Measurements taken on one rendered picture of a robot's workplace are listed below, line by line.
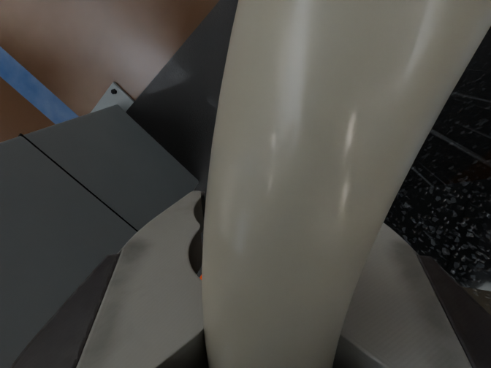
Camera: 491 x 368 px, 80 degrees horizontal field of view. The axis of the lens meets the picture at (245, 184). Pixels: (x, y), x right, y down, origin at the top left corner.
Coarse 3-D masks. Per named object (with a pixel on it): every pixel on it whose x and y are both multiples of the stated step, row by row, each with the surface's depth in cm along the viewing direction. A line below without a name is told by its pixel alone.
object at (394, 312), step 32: (384, 224) 10; (384, 256) 8; (416, 256) 8; (384, 288) 7; (416, 288) 7; (352, 320) 7; (384, 320) 7; (416, 320) 7; (448, 320) 7; (352, 352) 6; (384, 352) 6; (416, 352) 6; (448, 352) 6
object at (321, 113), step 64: (256, 0) 3; (320, 0) 3; (384, 0) 3; (448, 0) 3; (256, 64) 3; (320, 64) 3; (384, 64) 3; (448, 64) 3; (256, 128) 3; (320, 128) 3; (384, 128) 3; (256, 192) 4; (320, 192) 3; (384, 192) 4; (256, 256) 4; (320, 256) 4; (256, 320) 5; (320, 320) 5
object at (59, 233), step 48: (0, 144) 61; (48, 144) 70; (96, 144) 82; (144, 144) 100; (0, 192) 54; (48, 192) 62; (96, 192) 71; (144, 192) 84; (0, 240) 49; (48, 240) 55; (96, 240) 63; (0, 288) 45; (48, 288) 50; (0, 336) 42
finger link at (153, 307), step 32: (192, 192) 12; (160, 224) 10; (192, 224) 10; (128, 256) 9; (160, 256) 9; (192, 256) 9; (128, 288) 8; (160, 288) 8; (192, 288) 8; (96, 320) 7; (128, 320) 7; (160, 320) 7; (192, 320) 7; (96, 352) 6; (128, 352) 6; (160, 352) 6; (192, 352) 7
